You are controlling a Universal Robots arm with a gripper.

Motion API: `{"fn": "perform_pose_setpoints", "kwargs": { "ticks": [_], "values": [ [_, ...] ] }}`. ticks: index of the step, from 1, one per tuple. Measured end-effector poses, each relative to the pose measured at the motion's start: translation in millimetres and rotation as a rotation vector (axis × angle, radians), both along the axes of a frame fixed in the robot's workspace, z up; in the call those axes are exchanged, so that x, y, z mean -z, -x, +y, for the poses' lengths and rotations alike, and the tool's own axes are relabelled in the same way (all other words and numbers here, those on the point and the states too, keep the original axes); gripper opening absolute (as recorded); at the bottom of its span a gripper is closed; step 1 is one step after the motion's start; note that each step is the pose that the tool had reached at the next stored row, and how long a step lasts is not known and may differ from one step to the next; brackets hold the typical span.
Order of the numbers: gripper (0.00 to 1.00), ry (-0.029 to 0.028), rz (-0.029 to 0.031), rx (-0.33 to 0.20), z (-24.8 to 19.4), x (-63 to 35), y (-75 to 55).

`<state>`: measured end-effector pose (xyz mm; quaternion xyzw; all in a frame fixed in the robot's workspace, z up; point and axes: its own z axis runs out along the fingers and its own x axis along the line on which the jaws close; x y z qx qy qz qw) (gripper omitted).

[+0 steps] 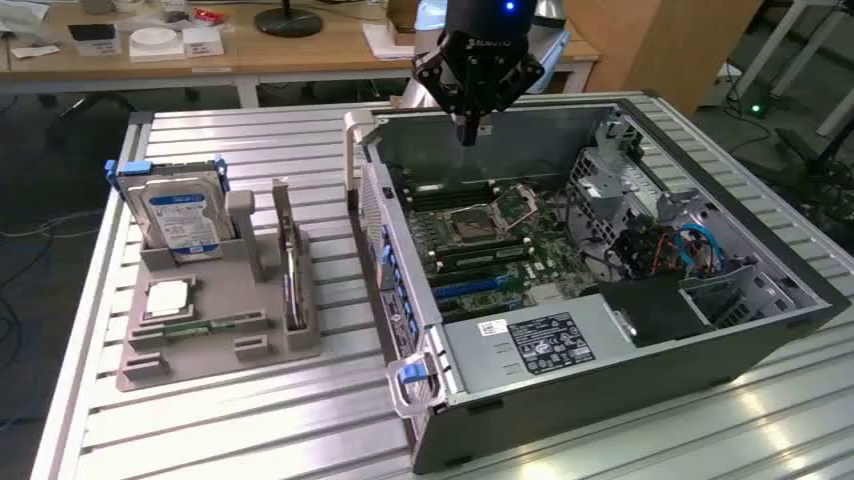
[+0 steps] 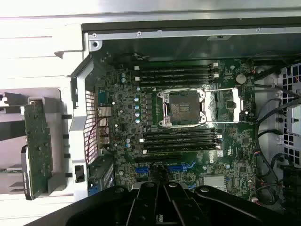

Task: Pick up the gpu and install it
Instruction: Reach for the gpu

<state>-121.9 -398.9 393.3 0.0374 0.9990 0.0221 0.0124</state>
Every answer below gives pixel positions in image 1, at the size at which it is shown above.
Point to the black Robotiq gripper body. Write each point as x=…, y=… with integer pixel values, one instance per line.
x=490, y=30

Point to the green GPU with metal bracket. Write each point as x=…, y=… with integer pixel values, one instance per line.
x=293, y=260

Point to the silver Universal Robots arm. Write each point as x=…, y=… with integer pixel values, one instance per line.
x=427, y=30

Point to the white booklet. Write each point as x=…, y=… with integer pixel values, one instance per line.
x=383, y=42

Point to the wooden desk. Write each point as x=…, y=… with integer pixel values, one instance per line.
x=300, y=55

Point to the wooden cabinet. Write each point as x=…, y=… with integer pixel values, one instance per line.
x=667, y=45

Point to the black round lamp base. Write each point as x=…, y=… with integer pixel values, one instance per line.
x=287, y=25

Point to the metal disk bay cage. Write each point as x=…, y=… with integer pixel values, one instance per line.
x=600, y=190

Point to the metal socket cover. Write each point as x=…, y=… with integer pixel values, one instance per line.
x=516, y=205

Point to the CPU socket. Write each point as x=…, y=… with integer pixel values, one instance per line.
x=474, y=222

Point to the plain white box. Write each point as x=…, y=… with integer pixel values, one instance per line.
x=203, y=42

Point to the red and white pack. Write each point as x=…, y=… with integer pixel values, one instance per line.
x=207, y=15

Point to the green motherboard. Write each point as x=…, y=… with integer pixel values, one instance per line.
x=554, y=250

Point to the black-label RAM stick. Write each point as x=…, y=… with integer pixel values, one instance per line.
x=480, y=254

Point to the white box with round recess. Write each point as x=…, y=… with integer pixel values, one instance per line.
x=156, y=42

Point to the long PCIe expansion slot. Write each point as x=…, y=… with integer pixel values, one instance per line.
x=467, y=288

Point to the hard disk in blue carrier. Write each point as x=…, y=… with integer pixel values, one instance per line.
x=180, y=220

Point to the black and white box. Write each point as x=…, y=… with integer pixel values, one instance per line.
x=93, y=35

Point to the black plastic shroud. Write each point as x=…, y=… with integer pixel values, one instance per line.
x=647, y=310

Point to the gray power supply with label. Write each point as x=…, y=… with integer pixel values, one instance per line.
x=480, y=360

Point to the silver CPU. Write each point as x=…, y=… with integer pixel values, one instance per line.
x=167, y=299

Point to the green RAM stick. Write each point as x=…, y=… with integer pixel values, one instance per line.
x=193, y=328

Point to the gray printed parts rack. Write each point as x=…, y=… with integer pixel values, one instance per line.
x=213, y=350

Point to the black open PC case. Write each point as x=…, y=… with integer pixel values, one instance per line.
x=600, y=400

